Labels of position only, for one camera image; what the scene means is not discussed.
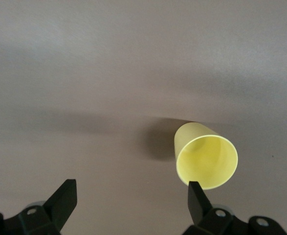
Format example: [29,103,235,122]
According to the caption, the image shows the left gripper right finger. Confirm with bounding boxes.
[183,181,287,235]

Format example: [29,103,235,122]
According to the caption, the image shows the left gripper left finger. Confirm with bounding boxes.
[0,179,78,235]

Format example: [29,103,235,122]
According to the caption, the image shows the yellow cup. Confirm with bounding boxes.
[174,121,239,190]

